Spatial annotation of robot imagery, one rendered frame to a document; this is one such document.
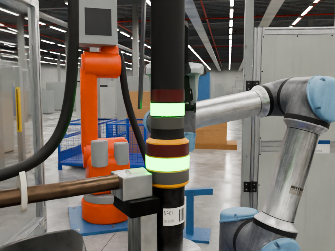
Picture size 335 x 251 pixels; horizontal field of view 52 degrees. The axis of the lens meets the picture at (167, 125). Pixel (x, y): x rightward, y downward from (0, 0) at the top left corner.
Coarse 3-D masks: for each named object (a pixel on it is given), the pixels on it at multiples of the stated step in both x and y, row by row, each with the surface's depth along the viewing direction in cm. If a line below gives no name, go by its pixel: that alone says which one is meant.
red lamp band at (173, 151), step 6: (150, 144) 33; (180, 144) 32; (186, 144) 33; (150, 150) 33; (156, 150) 32; (162, 150) 32; (168, 150) 32; (174, 150) 32; (180, 150) 32; (186, 150) 33; (156, 156) 32; (162, 156) 32; (168, 156) 32; (174, 156) 32; (180, 156) 32
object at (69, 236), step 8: (48, 232) 44; (56, 232) 45; (64, 232) 45; (72, 232) 46; (24, 240) 42; (32, 240) 42; (40, 240) 43; (48, 240) 43; (56, 240) 44; (64, 240) 44; (72, 240) 45; (80, 240) 46; (0, 248) 40; (8, 248) 40; (16, 248) 40; (24, 248) 41; (32, 248) 41; (40, 248) 42; (48, 248) 42; (56, 248) 43; (64, 248) 44; (72, 248) 44; (80, 248) 45
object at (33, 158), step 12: (72, 0) 28; (72, 12) 28; (72, 24) 28; (72, 36) 28; (72, 48) 28; (72, 60) 28; (72, 72) 28; (72, 84) 28; (72, 96) 28; (72, 108) 28; (60, 120) 28; (60, 132) 28; (48, 144) 28; (36, 156) 27; (48, 156) 28; (12, 168) 26; (24, 168) 27; (0, 180) 26; (24, 180) 26; (24, 192) 26; (24, 204) 26
